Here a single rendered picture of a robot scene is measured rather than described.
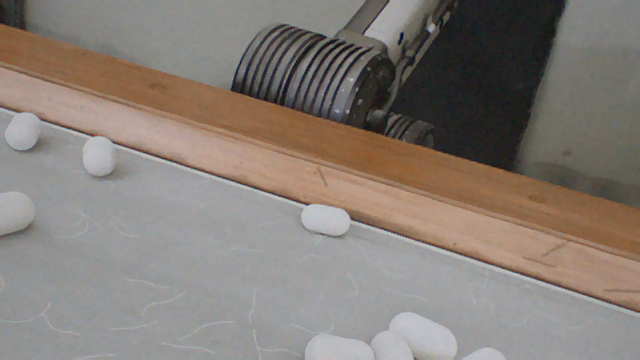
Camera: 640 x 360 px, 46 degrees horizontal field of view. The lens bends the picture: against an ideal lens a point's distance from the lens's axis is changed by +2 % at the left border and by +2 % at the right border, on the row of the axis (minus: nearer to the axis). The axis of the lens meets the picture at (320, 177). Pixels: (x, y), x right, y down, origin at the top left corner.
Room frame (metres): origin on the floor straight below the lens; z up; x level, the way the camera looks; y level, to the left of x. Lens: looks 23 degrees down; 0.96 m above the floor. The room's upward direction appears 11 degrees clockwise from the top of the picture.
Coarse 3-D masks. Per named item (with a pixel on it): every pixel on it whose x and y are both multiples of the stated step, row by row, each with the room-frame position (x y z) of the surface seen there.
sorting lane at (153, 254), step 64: (0, 128) 0.49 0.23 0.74; (64, 128) 0.50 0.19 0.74; (0, 192) 0.40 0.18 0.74; (64, 192) 0.41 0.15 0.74; (128, 192) 0.43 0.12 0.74; (192, 192) 0.44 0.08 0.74; (256, 192) 0.46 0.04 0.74; (0, 256) 0.33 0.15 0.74; (64, 256) 0.34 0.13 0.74; (128, 256) 0.35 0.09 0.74; (192, 256) 0.36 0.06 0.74; (256, 256) 0.38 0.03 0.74; (320, 256) 0.39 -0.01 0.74; (384, 256) 0.41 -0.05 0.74; (448, 256) 0.42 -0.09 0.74; (0, 320) 0.28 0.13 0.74; (64, 320) 0.29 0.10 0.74; (128, 320) 0.30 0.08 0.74; (192, 320) 0.31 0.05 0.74; (256, 320) 0.32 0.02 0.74; (320, 320) 0.33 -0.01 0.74; (384, 320) 0.34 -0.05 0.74; (448, 320) 0.35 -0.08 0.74; (512, 320) 0.36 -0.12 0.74; (576, 320) 0.38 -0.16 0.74
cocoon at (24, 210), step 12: (12, 192) 0.36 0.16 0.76; (0, 204) 0.35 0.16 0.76; (12, 204) 0.35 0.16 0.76; (24, 204) 0.35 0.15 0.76; (0, 216) 0.34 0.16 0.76; (12, 216) 0.35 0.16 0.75; (24, 216) 0.35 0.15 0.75; (0, 228) 0.34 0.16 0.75; (12, 228) 0.35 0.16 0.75; (24, 228) 0.35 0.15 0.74
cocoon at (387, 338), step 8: (376, 336) 0.30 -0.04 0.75; (384, 336) 0.30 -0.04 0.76; (392, 336) 0.30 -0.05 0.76; (400, 336) 0.30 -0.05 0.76; (376, 344) 0.30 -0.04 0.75; (384, 344) 0.29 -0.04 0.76; (392, 344) 0.29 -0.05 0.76; (400, 344) 0.29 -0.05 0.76; (376, 352) 0.29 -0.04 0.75; (384, 352) 0.29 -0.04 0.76; (392, 352) 0.29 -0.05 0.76; (400, 352) 0.29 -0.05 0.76; (408, 352) 0.29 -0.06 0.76
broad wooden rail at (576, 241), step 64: (0, 64) 0.55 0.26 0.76; (64, 64) 0.58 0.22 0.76; (128, 64) 0.61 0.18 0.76; (128, 128) 0.50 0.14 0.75; (192, 128) 0.50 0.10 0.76; (256, 128) 0.52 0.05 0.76; (320, 128) 0.55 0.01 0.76; (320, 192) 0.46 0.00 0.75; (384, 192) 0.46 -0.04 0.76; (448, 192) 0.47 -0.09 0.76; (512, 192) 0.49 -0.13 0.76; (576, 192) 0.51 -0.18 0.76; (512, 256) 0.43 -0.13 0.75; (576, 256) 0.43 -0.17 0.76
